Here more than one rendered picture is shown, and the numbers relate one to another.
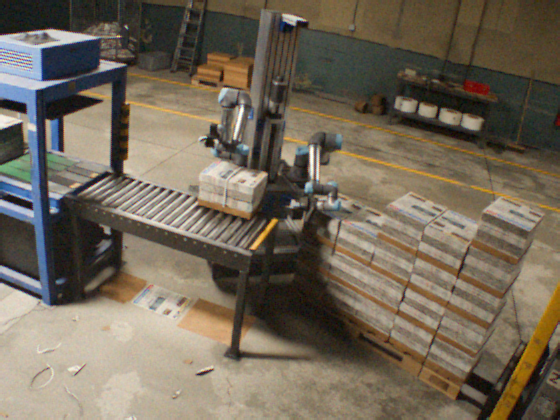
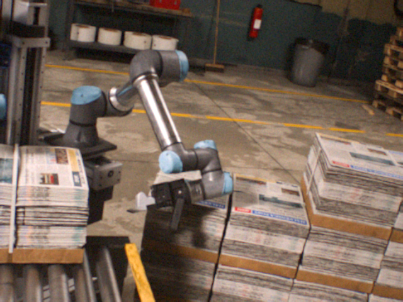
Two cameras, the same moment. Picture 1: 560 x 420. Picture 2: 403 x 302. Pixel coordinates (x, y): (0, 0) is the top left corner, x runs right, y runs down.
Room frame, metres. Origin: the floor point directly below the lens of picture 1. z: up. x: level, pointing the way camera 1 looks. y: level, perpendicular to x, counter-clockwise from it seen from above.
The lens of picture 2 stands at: (1.77, 0.62, 1.61)
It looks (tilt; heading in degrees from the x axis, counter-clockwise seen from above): 20 degrees down; 325
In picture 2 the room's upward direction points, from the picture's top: 11 degrees clockwise
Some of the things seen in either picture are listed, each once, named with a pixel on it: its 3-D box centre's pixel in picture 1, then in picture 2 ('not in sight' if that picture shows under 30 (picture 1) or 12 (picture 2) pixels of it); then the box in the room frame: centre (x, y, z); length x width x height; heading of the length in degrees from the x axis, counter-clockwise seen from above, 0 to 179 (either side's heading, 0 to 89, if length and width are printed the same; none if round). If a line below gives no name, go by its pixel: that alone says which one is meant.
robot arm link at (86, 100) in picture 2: (303, 155); (86, 103); (3.73, -0.15, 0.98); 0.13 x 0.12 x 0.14; 97
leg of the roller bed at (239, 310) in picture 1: (239, 314); not in sight; (2.49, 0.12, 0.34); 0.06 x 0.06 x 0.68; 76
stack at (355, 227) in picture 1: (376, 280); (279, 292); (3.00, -0.78, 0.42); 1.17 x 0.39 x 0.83; 53
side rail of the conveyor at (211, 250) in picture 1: (150, 230); not in sight; (2.65, 0.74, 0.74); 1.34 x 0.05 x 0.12; 76
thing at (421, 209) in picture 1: (418, 207); (358, 155); (2.92, -0.90, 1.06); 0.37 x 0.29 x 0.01; 144
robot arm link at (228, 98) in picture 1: (226, 124); not in sight; (3.55, 0.45, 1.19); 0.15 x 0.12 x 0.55; 86
